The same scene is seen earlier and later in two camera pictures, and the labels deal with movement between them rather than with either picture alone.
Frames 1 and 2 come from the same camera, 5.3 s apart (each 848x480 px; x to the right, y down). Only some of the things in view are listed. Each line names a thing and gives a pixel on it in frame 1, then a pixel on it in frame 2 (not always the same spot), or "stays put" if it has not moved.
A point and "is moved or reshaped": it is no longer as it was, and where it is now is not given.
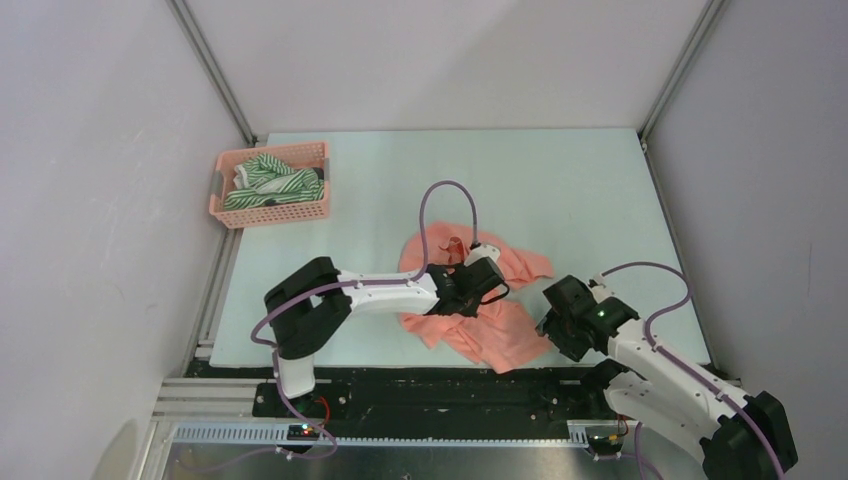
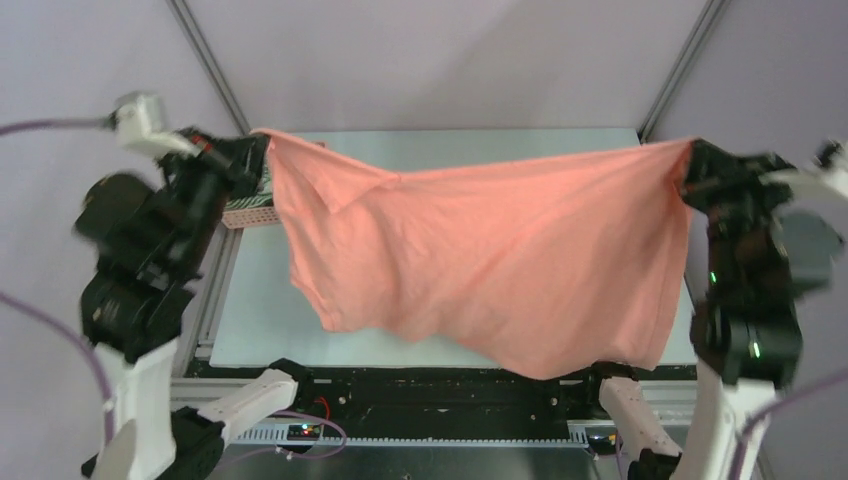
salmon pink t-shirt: (505, 335) is moved or reshaped
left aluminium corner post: (202, 49) stays put
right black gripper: (550, 324) -> (710, 167)
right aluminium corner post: (703, 23) stays put
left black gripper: (470, 310) -> (242, 157)
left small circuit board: (302, 432) stays put
